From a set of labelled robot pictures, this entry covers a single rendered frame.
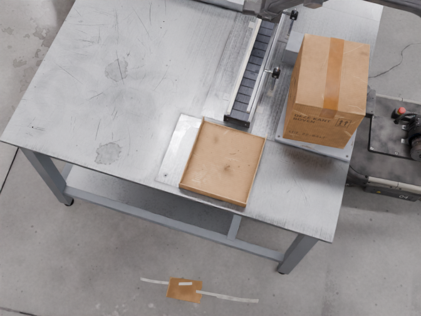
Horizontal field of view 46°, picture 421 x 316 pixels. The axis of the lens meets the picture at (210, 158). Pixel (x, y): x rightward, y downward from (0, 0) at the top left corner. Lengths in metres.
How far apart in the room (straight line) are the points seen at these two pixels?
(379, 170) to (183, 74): 1.17
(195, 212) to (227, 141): 0.63
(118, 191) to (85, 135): 0.61
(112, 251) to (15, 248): 0.50
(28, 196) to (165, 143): 1.14
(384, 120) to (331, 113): 1.09
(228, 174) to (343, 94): 0.51
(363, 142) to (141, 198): 1.20
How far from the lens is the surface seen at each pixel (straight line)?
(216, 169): 1.89
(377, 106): 2.88
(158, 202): 2.49
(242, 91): 2.00
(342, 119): 1.79
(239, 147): 1.93
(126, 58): 2.15
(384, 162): 2.73
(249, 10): 1.97
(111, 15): 2.30
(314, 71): 1.81
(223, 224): 2.46
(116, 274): 2.65
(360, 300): 2.73
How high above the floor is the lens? 2.57
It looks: 66 degrees down
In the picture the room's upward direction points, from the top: 5 degrees clockwise
